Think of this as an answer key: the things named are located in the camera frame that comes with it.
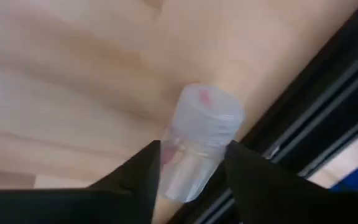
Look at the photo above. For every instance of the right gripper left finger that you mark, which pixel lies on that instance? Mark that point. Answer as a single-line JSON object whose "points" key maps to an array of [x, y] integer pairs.
{"points": [[73, 205]]}

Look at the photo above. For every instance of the clear plastic specimen cup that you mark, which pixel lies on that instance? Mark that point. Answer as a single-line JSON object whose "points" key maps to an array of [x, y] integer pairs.
{"points": [[204, 124]]}

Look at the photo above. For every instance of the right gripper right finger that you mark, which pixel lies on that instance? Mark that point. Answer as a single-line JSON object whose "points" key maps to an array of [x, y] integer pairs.
{"points": [[291, 202]]}

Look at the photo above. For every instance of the black aluminium rig frame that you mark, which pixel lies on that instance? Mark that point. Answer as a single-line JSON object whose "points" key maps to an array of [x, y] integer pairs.
{"points": [[322, 102]]}

